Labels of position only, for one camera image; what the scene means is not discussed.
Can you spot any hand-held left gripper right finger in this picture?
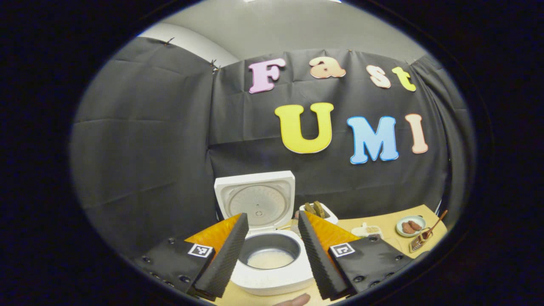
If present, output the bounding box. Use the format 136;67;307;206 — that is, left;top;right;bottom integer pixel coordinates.
297;210;415;301

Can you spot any white rice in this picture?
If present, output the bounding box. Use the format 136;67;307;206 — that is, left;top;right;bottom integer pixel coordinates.
246;250;295;270

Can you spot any black backdrop cloth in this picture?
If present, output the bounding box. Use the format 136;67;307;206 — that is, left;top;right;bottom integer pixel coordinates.
70;36;476;260

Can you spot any white rice cooker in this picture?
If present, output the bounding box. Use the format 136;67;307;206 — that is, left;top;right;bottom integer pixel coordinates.
214;171;315;296

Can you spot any pale green plate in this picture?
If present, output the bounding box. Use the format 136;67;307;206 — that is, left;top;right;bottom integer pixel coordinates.
396;215;427;237

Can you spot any white divided grain dish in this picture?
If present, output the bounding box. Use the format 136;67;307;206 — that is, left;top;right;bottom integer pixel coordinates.
351;222;384;239

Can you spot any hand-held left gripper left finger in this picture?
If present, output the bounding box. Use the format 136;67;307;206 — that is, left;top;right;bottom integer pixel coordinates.
130;212;250;302

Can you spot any dark wooden spoon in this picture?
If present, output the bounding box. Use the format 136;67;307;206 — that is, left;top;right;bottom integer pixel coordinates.
422;210;448;239

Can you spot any white toaster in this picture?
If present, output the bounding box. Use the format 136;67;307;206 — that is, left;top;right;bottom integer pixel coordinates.
299;201;339;225

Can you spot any metal wire chopstick holder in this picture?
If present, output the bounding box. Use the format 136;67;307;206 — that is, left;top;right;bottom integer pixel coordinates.
409;236;430;254

